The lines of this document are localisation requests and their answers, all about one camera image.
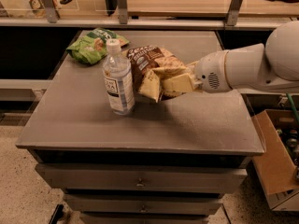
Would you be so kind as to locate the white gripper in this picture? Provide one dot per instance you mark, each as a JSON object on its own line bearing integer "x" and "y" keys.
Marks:
{"x": 210, "y": 71}

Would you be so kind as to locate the brown sea salt chip bag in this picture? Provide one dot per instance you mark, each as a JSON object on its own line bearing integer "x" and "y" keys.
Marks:
{"x": 151, "y": 65}

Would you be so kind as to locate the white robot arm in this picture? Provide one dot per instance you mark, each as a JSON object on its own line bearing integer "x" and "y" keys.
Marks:
{"x": 269, "y": 67}

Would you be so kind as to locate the clear plastic water bottle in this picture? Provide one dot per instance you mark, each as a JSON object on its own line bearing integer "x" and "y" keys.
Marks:
{"x": 118, "y": 79}

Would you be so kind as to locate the green rice chip bag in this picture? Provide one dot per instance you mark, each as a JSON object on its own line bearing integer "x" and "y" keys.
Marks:
{"x": 91, "y": 48}

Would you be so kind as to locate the grey metal drawer cabinet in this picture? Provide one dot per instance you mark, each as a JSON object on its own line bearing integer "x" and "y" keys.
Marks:
{"x": 166, "y": 163}

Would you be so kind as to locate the green rod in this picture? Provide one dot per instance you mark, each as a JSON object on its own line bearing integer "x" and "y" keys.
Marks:
{"x": 293, "y": 107}

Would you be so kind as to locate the open cardboard box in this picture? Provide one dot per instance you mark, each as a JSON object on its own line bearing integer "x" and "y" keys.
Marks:
{"x": 275, "y": 168}

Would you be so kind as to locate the wooden shelf with metal posts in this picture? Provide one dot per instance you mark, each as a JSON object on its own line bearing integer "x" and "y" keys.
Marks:
{"x": 161, "y": 14}

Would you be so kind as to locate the snack package on shelf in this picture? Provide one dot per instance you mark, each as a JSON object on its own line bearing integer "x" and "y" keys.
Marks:
{"x": 22, "y": 8}

